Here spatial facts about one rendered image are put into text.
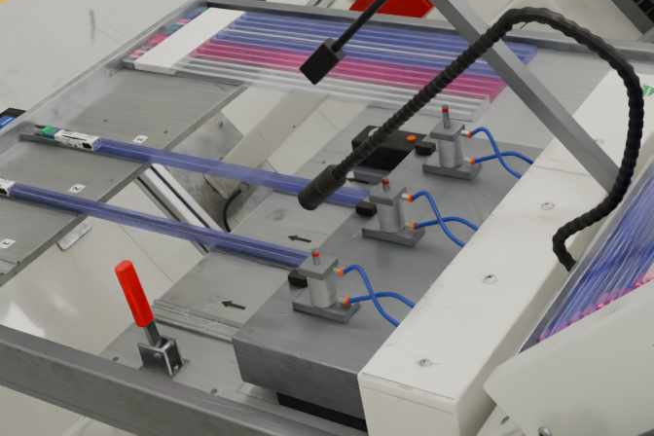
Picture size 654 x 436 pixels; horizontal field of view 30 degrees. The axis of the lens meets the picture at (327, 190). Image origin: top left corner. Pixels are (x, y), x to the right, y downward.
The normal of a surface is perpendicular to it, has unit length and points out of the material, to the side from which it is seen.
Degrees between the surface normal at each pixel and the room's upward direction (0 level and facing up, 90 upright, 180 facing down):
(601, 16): 0
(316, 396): 90
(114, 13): 0
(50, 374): 90
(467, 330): 47
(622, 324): 90
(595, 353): 90
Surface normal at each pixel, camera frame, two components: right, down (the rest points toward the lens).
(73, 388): -0.53, 0.52
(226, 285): -0.16, -0.84
